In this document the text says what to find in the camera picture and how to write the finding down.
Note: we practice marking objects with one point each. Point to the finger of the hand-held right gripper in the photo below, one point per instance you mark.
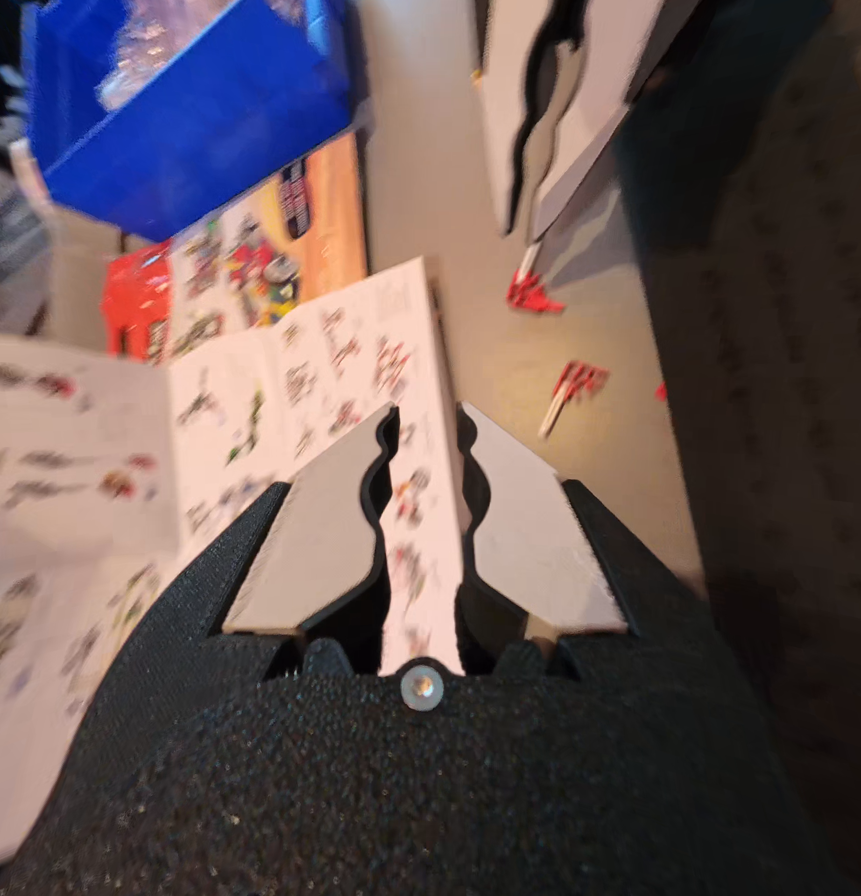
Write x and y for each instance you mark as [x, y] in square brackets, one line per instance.
[504, 105]
[605, 77]

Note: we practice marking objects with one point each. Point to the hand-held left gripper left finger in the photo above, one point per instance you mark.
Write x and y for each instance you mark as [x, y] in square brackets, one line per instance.
[318, 546]

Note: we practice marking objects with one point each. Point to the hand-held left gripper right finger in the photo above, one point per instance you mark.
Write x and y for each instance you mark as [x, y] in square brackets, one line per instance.
[542, 553]

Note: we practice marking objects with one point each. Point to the red plastic connector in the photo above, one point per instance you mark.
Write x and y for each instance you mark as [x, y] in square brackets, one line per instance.
[535, 292]
[583, 378]

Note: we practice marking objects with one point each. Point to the orange toy set box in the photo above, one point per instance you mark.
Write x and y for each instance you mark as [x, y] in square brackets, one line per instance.
[332, 210]

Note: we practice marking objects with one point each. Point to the white instruction booklet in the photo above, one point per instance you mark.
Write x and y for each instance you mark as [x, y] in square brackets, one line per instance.
[87, 490]

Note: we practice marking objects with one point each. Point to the black dimpled mat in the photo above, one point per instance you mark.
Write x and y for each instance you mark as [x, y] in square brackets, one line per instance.
[788, 420]

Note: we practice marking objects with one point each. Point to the blue plastic bin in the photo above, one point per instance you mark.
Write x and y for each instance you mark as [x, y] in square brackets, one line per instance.
[213, 140]

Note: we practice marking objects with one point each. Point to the clear plastic bag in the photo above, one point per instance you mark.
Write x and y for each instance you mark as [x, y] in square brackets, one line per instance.
[150, 49]

